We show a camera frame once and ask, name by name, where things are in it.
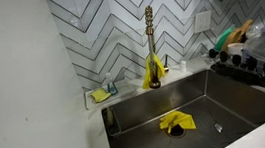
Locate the yellow sponge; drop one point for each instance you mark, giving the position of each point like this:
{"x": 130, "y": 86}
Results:
{"x": 100, "y": 95}

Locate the green plastic board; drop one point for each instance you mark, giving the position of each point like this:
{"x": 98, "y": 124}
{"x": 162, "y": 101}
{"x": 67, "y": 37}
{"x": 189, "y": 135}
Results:
{"x": 224, "y": 38}

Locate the yellow cloth in sink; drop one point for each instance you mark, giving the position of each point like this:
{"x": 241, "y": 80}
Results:
{"x": 182, "y": 121}

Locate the white sponge tray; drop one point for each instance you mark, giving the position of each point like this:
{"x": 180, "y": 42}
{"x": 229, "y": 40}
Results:
{"x": 126, "y": 90}

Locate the black sink drain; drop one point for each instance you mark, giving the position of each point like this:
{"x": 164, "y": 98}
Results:
{"x": 176, "y": 132}

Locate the steel sink caddy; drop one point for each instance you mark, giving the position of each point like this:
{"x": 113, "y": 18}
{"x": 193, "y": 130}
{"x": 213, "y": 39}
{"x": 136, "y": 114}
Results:
{"x": 111, "y": 120}

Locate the small white bottle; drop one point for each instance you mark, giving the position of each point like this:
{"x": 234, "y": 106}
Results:
{"x": 183, "y": 66}

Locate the clear bottle teal base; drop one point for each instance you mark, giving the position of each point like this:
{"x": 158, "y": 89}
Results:
{"x": 111, "y": 86}

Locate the small shiny metal piece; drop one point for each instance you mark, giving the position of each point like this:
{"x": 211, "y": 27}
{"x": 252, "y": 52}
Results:
{"x": 218, "y": 127}

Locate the steel kitchen sink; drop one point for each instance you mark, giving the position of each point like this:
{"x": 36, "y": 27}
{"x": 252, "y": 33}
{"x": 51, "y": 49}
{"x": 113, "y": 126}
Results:
{"x": 208, "y": 95}

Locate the white bowl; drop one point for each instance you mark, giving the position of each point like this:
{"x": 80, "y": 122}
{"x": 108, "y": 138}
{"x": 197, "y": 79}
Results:
{"x": 237, "y": 49}

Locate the gold spring kitchen faucet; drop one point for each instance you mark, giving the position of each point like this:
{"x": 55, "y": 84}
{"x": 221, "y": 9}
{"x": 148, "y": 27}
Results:
{"x": 148, "y": 22}

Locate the small gold side lever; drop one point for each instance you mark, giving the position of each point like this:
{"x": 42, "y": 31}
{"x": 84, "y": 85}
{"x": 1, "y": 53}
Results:
{"x": 166, "y": 67}

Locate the white wall outlet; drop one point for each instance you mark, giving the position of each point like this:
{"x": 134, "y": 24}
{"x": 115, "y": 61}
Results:
{"x": 203, "y": 21}

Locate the round bamboo lid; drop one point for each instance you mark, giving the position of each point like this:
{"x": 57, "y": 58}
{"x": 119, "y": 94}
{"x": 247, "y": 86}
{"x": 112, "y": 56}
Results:
{"x": 246, "y": 26}
{"x": 233, "y": 39}

